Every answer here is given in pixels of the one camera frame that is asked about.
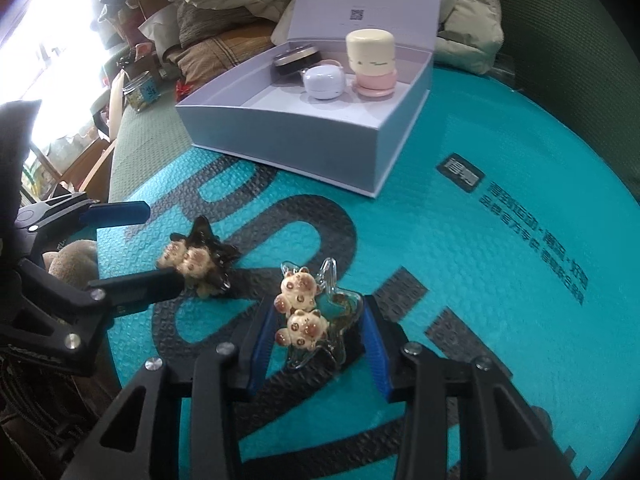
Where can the pile of clothes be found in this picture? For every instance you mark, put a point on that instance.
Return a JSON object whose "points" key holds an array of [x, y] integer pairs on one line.
{"points": [[135, 5]]}

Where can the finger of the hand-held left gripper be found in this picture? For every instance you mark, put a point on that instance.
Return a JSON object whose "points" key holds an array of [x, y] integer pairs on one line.
{"points": [[140, 287], [117, 213]]}

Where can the teal bubble mailer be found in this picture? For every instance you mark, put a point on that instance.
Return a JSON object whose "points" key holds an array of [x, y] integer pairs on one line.
{"points": [[475, 270]]}

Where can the beige duvet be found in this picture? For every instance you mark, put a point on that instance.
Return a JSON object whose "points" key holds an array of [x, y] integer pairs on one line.
{"points": [[470, 15]]}

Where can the white dome compact case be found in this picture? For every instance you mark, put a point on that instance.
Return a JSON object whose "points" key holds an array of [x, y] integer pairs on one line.
{"points": [[322, 86]]}

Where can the white hinged gift box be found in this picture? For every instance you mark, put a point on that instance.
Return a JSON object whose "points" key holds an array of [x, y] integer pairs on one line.
{"points": [[310, 135]]}

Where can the black star bear hair clip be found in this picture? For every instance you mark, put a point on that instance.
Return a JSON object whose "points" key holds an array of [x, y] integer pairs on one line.
{"points": [[192, 260]]}

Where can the black lid glass jar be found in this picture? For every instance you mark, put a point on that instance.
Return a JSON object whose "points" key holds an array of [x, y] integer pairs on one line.
{"points": [[295, 57]]}

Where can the brown striped pillow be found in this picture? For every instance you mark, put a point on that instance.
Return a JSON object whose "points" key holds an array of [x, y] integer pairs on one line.
{"points": [[220, 50]]}

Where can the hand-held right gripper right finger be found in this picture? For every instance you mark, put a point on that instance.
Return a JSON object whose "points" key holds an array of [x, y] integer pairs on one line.
{"points": [[376, 352]]}

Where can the glass jar colourful label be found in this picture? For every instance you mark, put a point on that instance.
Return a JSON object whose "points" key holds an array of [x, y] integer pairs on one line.
{"points": [[142, 91]]}

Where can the cream bottle with pink lid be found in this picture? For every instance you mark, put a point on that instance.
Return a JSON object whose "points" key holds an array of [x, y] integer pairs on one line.
{"points": [[370, 50]]}

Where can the red ribbon bow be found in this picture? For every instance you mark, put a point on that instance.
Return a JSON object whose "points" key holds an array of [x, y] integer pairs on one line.
{"points": [[183, 89]]}

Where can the grey-brown ribbed pillow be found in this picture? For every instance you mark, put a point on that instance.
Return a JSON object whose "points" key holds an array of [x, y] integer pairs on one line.
{"points": [[205, 20]]}

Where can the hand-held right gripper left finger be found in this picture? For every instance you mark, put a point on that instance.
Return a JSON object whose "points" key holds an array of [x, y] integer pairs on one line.
{"points": [[262, 347]]}

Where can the clear star bear hair clip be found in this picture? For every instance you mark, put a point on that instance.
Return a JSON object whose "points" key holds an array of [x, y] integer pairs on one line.
{"points": [[300, 287]]}

